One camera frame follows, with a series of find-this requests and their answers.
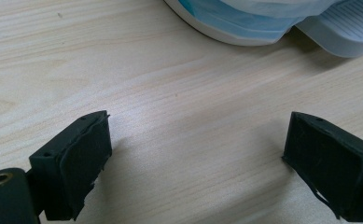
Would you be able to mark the pedal trash can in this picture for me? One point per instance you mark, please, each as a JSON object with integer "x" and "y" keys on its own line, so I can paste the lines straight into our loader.
{"x": 350, "y": 40}

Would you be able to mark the white translucent trash bag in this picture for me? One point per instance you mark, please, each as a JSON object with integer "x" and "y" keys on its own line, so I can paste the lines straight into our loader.
{"x": 278, "y": 7}

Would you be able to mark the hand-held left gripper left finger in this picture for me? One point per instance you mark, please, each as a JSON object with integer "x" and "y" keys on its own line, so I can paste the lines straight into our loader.
{"x": 76, "y": 161}

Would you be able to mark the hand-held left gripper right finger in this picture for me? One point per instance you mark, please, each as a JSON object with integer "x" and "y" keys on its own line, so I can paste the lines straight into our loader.
{"x": 334, "y": 168}

